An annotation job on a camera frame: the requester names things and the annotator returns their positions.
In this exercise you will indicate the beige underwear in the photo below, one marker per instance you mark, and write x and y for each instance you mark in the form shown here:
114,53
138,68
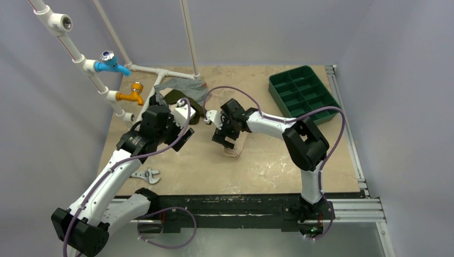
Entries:
238,147

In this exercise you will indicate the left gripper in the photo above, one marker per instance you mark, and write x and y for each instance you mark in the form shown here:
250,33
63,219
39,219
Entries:
176,129

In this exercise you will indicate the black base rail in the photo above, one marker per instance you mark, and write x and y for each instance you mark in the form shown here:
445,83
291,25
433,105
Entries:
288,212

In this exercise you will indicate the green compartment tray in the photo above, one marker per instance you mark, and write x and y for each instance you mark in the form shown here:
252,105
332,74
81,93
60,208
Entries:
298,91

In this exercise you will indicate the striped grey underwear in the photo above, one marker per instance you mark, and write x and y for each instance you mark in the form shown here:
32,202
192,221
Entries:
197,90

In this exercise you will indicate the orange tap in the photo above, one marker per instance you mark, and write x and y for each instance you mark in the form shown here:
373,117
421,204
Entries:
134,96

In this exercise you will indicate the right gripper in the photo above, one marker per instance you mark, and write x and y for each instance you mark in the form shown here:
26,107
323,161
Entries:
224,131

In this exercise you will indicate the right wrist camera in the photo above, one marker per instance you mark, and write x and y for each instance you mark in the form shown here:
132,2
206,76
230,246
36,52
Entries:
214,117

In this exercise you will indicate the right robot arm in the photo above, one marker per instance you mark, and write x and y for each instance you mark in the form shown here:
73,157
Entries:
305,143

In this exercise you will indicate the blue tap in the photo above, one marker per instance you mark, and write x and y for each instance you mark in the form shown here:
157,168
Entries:
109,63

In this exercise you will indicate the adjustable wrench red handle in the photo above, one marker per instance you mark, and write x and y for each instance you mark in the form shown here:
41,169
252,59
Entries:
150,176

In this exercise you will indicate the white PVC pipe frame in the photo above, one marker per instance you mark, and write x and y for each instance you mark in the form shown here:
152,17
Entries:
59,25

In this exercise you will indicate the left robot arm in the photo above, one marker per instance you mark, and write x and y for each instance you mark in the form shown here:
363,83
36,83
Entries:
86,225

